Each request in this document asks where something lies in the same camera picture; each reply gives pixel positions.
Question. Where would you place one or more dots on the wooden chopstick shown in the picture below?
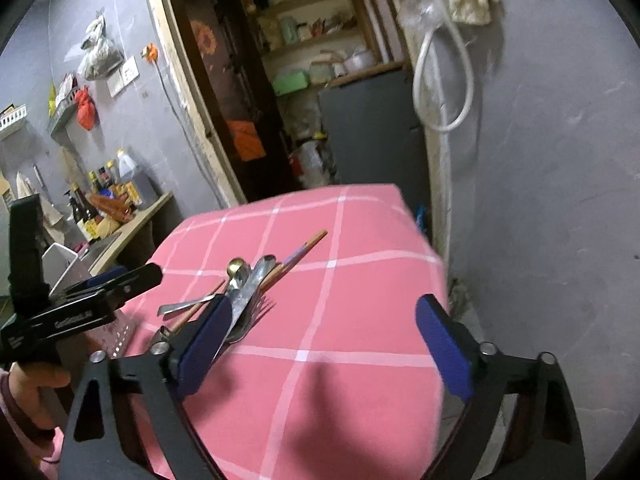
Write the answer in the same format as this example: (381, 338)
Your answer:
(292, 260)
(311, 243)

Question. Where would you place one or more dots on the large oil bottle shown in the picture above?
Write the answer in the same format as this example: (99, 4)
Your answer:
(136, 176)

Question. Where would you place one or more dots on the wooden door frame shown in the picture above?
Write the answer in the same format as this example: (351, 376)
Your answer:
(170, 60)

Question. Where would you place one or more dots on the orange flower sticker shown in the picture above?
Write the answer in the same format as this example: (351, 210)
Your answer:
(206, 40)

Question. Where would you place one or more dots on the beige hanging towel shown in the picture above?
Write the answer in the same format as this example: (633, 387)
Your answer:
(25, 187)

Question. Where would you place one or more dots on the white wall socket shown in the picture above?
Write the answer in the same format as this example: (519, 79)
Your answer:
(130, 70)

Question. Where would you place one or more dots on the grey cabinet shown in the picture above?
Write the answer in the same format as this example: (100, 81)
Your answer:
(370, 125)

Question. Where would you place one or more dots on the dark sauce bottle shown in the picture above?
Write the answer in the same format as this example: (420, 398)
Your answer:
(81, 208)

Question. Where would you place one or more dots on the white wall switch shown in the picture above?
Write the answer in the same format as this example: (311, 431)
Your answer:
(116, 85)

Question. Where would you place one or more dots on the white wall rack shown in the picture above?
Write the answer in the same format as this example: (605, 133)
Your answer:
(11, 117)

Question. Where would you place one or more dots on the metal pot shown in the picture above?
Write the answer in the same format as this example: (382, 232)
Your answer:
(358, 61)

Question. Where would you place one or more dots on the yellow packet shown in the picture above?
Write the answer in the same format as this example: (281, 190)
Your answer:
(51, 100)

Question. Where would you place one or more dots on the hanging plastic bag dark contents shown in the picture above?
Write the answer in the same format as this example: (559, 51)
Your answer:
(100, 53)

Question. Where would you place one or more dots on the orange plug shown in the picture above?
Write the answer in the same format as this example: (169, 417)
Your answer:
(150, 53)

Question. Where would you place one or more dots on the clear plastic bag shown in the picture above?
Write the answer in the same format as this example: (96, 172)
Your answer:
(425, 10)

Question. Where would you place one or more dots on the plastic bags pile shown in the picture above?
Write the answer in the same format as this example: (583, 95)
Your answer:
(312, 161)

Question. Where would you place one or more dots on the dark door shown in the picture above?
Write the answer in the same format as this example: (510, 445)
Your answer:
(220, 90)

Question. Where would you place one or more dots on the wooden kitchen counter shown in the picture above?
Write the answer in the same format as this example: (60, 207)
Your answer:
(132, 225)

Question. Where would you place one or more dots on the wooden wall shelves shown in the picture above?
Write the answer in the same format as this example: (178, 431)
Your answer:
(310, 7)

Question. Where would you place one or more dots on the steel fork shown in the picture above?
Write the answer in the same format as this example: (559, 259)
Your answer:
(264, 306)

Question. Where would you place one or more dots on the orange snack packet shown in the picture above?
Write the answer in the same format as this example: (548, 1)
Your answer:
(112, 205)

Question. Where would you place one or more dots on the white perforated utensil holder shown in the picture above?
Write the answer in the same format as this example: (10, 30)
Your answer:
(120, 333)

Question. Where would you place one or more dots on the person's left hand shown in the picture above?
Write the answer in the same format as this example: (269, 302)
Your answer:
(35, 391)

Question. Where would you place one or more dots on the green box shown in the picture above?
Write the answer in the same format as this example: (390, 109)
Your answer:
(290, 83)

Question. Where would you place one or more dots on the gold spoon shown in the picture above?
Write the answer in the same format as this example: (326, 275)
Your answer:
(235, 266)

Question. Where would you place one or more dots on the mint green jar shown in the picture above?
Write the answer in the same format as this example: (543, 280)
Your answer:
(288, 30)

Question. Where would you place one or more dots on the red bag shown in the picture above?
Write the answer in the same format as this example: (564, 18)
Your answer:
(85, 110)

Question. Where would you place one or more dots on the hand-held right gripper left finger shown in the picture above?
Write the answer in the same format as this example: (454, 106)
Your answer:
(202, 347)

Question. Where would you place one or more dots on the pink checked tablecloth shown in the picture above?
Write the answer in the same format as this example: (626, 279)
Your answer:
(350, 310)

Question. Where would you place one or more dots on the silver metal spoon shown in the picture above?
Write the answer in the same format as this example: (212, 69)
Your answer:
(241, 300)

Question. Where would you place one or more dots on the grey wall rack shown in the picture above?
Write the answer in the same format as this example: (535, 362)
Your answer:
(62, 117)

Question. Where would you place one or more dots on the person's left forearm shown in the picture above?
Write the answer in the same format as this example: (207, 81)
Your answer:
(20, 452)

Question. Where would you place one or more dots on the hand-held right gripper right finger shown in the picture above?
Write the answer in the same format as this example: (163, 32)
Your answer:
(445, 352)

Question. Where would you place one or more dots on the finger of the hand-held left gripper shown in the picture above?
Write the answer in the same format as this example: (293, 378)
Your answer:
(142, 278)
(107, 276)

